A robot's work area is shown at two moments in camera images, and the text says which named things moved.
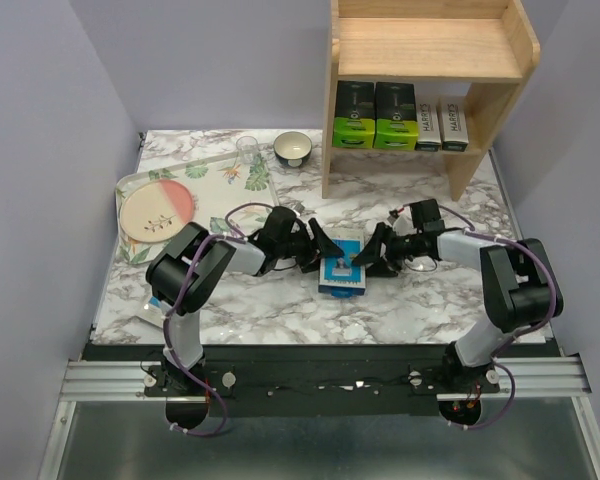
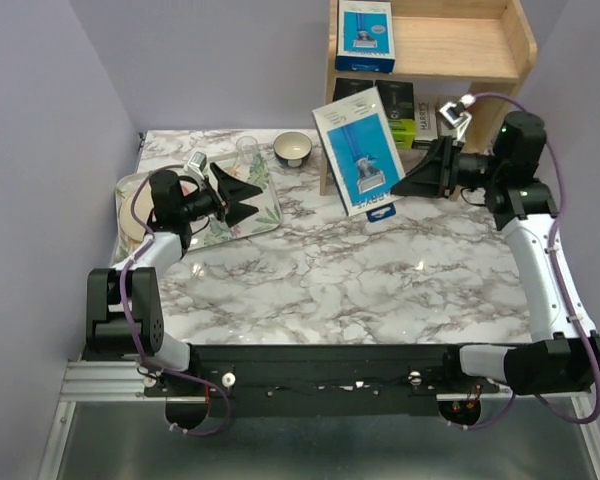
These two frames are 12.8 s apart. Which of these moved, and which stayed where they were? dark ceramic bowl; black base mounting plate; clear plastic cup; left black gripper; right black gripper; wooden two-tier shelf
Moved: right black gripper; left black gripper
Stayed: dark ceramic bowl; black base mounting plate; wooden two-tier shelf; clear plastic cup
